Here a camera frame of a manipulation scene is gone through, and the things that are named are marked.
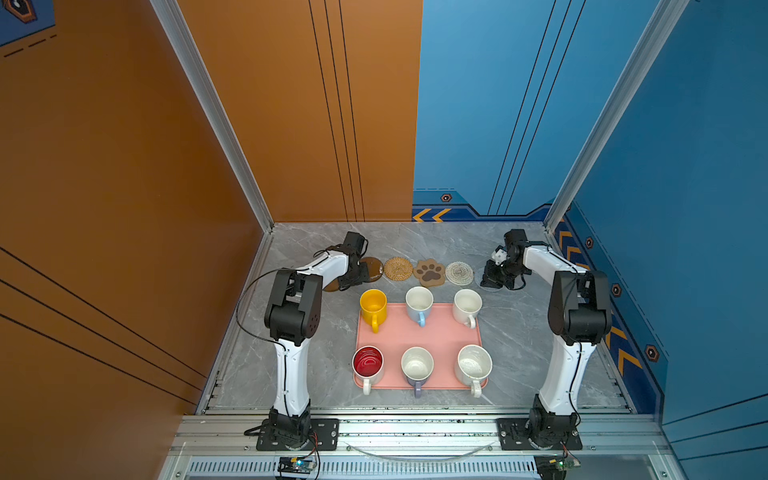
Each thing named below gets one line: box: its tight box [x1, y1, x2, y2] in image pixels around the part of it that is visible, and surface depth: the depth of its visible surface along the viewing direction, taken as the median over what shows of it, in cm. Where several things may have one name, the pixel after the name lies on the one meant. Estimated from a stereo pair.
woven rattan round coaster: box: [384, 256, 413, 281], surface depth 108 cm
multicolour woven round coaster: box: [445, 261, 474, 286], surface depth 107 cm
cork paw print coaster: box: [413, 258, 446, 287], surface depth 107 cm
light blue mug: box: [405, 286, 434, 327], surface depth 91 cm
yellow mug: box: [360, 289, 387, 334], surface depth 89 cm
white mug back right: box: [453, 288, 483, 329], surface depth 90 cm
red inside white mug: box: [352, 345, 385, 395], surface depth 80 cm
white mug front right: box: [454, 344, 493, 398], surface depth 80 cm
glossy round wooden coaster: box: [360, 256, 384, 283], surface depth 107 cm
